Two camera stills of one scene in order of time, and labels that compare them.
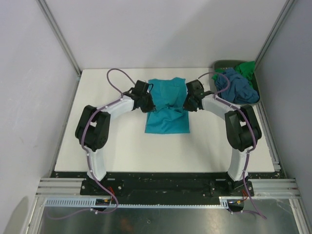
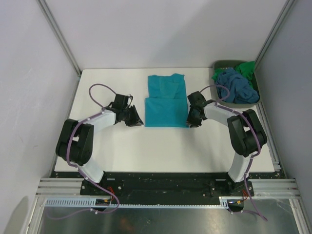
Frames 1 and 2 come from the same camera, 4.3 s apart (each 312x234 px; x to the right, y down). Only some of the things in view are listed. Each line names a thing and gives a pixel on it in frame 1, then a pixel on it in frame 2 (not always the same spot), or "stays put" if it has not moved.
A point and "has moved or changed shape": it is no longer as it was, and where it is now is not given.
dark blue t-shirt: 240,90 stays put
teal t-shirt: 169,117 has moved or changed shape
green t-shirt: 246,69 stays put
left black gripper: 147,94 → 136,120
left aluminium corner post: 47,11 stays put
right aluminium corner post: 287,9 stays put
